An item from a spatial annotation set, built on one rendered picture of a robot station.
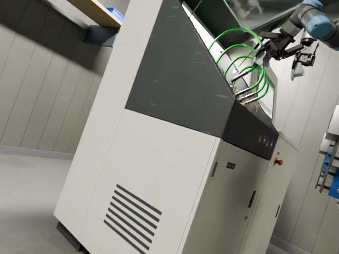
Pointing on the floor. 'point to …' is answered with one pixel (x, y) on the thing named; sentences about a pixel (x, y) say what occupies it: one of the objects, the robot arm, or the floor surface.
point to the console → (273, 170)
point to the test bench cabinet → (150, 188)
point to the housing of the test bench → (104, 118)
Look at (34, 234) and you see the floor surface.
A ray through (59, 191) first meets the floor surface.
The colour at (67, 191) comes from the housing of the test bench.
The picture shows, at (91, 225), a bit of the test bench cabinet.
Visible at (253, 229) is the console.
